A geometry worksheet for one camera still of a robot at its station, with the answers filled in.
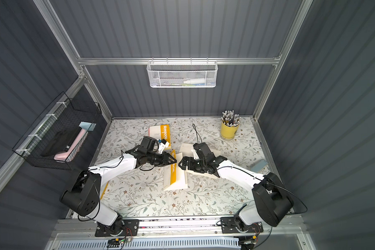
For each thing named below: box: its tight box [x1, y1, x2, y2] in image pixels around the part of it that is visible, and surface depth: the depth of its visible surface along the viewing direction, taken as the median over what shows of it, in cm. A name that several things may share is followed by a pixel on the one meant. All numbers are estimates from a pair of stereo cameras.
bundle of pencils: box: [220, 109, 242, 128], surface depth 98 cm
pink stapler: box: [53, 128, 87, 163], surface depth 66 cm
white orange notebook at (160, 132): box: [147, 123, 171, 150], surface depth 111 cm
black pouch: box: [40, 127, 82, 159], surface depth 68 cm
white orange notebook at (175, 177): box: [163, 149, 189, 192], surface depth 86 cm
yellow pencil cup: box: [220, 119, 240, 141], surface depth 102 cm
